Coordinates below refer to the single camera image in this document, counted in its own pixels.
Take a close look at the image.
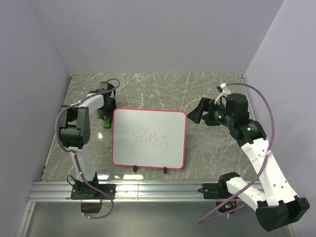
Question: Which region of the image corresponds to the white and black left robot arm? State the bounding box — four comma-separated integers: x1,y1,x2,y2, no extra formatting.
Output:
55,80,117,199

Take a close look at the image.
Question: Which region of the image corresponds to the pink framed whiteboard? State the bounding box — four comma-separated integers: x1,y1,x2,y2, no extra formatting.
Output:
112,108,187,170

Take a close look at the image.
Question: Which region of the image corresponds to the green whiteboard eraser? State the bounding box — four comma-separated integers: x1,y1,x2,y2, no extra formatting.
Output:
103,117,113,129

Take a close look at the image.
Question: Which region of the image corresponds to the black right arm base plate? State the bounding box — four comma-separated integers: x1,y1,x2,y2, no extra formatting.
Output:
197,183,232,199

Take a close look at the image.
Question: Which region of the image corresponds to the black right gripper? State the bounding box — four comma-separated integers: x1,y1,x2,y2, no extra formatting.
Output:
186,97,234,127

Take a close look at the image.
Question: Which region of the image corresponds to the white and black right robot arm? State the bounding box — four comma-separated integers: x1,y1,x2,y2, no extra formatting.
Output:
187,93,310,232

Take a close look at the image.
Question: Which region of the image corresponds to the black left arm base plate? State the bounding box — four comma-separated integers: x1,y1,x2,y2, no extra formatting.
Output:
71,184,117,200

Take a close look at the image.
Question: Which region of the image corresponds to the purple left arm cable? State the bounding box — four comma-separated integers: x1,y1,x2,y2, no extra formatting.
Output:
55,78,120,219

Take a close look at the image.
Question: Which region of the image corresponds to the aluminium mounting rail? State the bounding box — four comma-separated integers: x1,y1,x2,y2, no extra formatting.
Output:
27,180,215,202

